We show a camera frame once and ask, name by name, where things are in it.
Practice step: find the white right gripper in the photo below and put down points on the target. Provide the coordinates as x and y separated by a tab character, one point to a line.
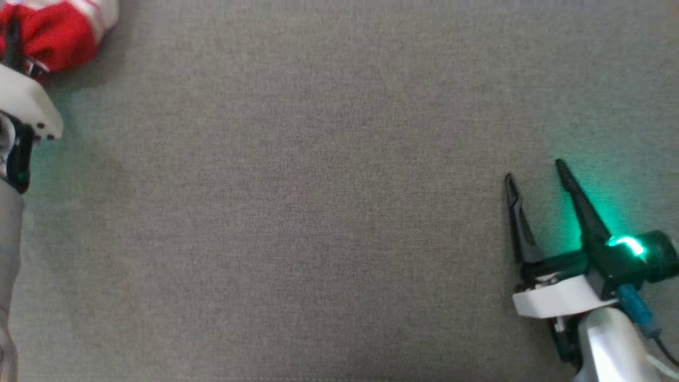
562	294

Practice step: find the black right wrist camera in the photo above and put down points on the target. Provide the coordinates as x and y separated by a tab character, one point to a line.
663	254

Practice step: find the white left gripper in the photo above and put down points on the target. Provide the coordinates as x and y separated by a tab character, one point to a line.
26	106

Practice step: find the red basketball jersey number 23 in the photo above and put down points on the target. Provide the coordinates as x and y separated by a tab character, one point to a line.
58	37

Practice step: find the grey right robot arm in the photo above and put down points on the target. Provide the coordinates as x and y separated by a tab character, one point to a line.
610	350

